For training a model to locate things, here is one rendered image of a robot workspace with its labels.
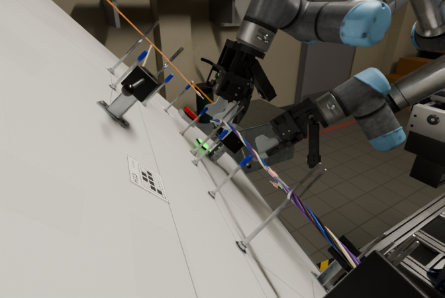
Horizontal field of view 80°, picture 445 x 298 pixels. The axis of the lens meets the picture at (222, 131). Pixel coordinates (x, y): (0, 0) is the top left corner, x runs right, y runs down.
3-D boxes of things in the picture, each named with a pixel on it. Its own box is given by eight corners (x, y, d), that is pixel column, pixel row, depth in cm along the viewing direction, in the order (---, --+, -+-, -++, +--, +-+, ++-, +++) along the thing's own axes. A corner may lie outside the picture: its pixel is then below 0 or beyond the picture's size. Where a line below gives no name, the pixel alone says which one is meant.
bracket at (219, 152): (217, 165, 65) (231, 151, 65) (211, 161, 64) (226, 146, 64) (210, 156, 69) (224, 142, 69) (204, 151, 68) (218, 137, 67)
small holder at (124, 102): (77, 108, 28) (124, 57, 27) (104, 100, 36) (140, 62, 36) (112, 138, 29) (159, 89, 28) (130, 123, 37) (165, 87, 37)
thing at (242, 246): (241, 244, 34) (322, 166, 33) (247, 255, 32) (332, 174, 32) (232, 239, 33) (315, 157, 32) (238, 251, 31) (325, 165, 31)
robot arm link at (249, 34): (263, 31, 61) (283, 37, 54) (254, 51, 62) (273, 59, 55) (236, 18, 57) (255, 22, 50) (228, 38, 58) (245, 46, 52)
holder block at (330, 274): (347, 306, 55) (382, 273, 54) (322, 290, 48) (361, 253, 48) (331, 286, 58) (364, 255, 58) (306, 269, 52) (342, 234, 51)
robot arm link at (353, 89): (399, 97, 58) (380, 64, 57) (351, 124, 62) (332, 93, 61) (385, 91, 66) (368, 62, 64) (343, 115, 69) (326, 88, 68)
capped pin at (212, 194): (208, 195, 40) (249, 154, 39) (206, 190, 41) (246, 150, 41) (215, 200, 40) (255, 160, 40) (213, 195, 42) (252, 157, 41)
